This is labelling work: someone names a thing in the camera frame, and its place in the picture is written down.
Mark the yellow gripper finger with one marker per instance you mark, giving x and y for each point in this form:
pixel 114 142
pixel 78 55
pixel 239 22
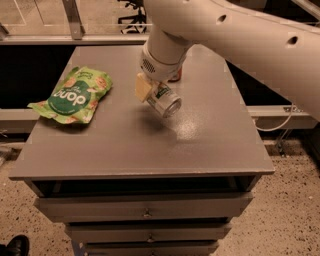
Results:
pixel 144 86

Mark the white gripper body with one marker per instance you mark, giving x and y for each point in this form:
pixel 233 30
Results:
pixel 159 71

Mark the white 7up can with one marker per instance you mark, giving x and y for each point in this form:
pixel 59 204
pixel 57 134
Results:
pixel 164 100

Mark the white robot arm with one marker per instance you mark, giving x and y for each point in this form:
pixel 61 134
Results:
pixel 282 54

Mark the orange soda can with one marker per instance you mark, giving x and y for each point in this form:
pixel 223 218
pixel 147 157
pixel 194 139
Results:
pixel 177 76

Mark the black office chair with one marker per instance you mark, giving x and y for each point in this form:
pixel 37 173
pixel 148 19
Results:
pixel 134 24

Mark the green snack bag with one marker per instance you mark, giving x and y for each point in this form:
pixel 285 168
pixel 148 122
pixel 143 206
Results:
pixel 75 99

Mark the grey drawer cabinet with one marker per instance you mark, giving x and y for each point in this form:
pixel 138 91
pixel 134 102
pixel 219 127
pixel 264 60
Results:
pixel 209 146

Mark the top grey drawer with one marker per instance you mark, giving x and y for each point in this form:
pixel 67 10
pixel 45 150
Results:
pixel 143 207

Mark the grey drawer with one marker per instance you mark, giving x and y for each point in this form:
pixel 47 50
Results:
pixel 150 232
pixel 143 207
pixel 173 248

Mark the middle grey drawer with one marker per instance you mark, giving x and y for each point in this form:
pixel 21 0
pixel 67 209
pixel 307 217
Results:
pixel 150 232

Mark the bottom grey drawer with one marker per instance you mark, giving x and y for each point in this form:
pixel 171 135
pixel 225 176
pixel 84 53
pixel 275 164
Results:
pixel 173 248

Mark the black shoe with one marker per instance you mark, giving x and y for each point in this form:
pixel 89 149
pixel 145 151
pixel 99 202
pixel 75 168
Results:
pixel 18 246

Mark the metal window rail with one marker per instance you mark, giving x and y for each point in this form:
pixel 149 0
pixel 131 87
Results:
pixel 87 40

